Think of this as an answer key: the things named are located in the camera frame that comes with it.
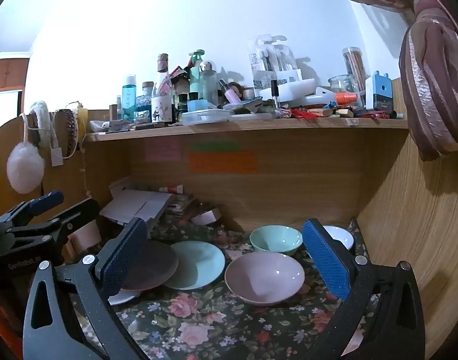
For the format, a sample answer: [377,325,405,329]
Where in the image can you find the stack of dark cards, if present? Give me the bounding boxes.
[165,194,200,218]

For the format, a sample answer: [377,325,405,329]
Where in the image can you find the white rectangular box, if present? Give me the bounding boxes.
[258,79,316,102]

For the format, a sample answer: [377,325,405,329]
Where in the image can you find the green pump bottle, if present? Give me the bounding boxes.
[189,49,206,96]

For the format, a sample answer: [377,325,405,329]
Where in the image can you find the pink sticky note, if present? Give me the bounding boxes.
[146,140,181,162]

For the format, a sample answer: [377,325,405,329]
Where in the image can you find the clear plastic box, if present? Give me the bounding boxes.
[181,109,230,125]

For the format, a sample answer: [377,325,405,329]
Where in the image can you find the illustrated white label bottle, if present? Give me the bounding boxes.
[151,54,173,124]

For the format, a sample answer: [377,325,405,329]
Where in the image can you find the small glass jar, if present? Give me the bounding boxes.
[136,82,155,122]

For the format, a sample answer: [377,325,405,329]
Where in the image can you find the clear pencil canister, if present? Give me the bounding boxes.
[342,47,365,92]

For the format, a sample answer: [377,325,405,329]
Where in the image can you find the miniature house ornament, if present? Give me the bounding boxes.
[169,65,191,94]

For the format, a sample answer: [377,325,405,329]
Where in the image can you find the person's left forearm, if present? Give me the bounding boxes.
[0,296,23,360]

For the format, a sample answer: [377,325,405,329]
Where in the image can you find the pink bowl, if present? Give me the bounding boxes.
[225,252,305,306]

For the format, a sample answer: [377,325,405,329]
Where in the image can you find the white fluffy pompom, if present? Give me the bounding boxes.
[7,142,45,194]

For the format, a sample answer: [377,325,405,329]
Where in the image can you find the green sticky note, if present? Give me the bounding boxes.
[193,142,239,152]

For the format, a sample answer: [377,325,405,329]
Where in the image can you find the brown studded headband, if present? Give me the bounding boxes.
[55,109,78,159]

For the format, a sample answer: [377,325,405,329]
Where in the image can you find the frosted bottle silver cap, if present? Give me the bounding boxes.
[199,61,218,102]

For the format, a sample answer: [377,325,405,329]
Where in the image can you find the blue white pencil sharpener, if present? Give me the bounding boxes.
[365,70,394,111]

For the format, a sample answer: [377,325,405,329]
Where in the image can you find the empty glass jar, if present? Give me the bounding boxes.
[328,75,361,100]

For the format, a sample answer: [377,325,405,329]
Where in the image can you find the orange cap white bottle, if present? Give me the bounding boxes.
[304,92,359,107]

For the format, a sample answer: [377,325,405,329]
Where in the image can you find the orange sticky note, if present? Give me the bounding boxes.
[188,151,258,174]

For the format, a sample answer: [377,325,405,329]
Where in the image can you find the brown striped curtain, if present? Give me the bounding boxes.
[319,0,458,162]

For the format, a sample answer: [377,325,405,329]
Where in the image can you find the brown plate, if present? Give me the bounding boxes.
[120,240,179,292]

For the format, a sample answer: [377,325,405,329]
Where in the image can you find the dark floral tablecloth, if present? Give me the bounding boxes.
[73,214,377,360]

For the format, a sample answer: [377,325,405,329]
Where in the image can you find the wooden cabinet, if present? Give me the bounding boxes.
[0,54,29,92]

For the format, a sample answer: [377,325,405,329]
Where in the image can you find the pink tube bottle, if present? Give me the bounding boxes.
[219,79,242,104]

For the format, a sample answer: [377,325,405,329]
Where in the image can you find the blue liquid bottle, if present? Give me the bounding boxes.
[122,76,137,121]

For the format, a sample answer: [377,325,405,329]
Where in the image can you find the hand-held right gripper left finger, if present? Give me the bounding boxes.
[23,217,151,360]

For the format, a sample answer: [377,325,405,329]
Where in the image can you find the stack of white papers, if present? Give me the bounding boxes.
[100,187,173,230]

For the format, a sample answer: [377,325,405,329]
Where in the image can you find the light green plate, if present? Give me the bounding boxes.
[163,241,226,290]

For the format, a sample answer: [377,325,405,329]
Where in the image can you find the white fluffy headband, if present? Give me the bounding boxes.
[23,101,56,151]

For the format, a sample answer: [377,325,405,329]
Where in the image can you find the small white box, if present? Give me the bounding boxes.
[192,208,222,227]

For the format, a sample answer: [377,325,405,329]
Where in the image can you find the white black-dotted bowl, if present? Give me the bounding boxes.
[323,226,355,252]

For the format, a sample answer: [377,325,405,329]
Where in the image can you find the white plate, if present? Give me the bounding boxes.
[108,289,141,306]

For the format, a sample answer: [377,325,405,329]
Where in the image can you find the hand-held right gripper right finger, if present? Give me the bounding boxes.
[302,218,426,360]

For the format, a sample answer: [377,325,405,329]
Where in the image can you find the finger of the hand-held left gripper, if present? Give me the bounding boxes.
[0,190,64,229]
[0,198,100,257]

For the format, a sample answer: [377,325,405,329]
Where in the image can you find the green bowl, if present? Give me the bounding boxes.
[249,225,304,258]

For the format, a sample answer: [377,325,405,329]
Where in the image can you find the pale pink mug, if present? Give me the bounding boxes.
[70,219,102,256]

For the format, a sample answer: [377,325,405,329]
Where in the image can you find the clear packaged brushes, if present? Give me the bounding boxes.
[249,37,301,83]

